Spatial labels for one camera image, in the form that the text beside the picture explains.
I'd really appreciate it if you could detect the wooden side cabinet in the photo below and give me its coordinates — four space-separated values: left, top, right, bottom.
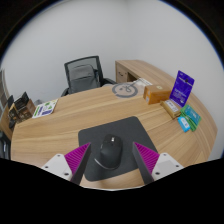
115 60 168 84

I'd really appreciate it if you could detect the small brown box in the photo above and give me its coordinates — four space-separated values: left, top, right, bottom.
8 104 19 129

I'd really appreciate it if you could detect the wooden bookshelf cabinet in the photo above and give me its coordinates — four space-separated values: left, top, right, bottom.
0 69 9 117

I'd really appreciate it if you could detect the white paper sheet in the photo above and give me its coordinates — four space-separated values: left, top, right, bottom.
130 78 151 87

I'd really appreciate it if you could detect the small tan box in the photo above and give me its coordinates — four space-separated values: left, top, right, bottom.
160 100 180 119

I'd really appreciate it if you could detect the small blue packet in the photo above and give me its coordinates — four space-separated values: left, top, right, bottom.
178 117 190 132

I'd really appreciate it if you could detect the purple standing card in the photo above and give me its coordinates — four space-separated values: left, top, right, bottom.
170 71 195 107

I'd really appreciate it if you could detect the green packet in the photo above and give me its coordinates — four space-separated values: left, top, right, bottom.
180 104 201 131

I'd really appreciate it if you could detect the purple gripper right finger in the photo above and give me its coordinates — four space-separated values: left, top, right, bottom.
131 142 184 185

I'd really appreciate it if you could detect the black chair at left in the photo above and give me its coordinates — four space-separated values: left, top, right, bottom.
0 131 11 160

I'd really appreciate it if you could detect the black mesh office chair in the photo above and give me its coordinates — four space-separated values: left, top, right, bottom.
62 56 115 96

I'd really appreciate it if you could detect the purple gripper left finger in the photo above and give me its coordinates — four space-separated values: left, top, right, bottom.
40 142 92 185

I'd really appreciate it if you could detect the white green leaflet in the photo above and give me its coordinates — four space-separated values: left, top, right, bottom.
33 99 58 118

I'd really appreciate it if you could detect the black computer mouse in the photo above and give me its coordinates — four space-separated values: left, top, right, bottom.
94 134 123 170

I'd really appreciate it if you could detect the dark brown box stack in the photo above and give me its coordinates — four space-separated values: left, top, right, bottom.
14 92 36 122

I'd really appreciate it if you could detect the dark grey mouse pad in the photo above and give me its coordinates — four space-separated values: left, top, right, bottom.
78 117 157 182

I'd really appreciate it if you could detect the brown cardboard box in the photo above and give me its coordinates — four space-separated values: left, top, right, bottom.
143 85 171 104

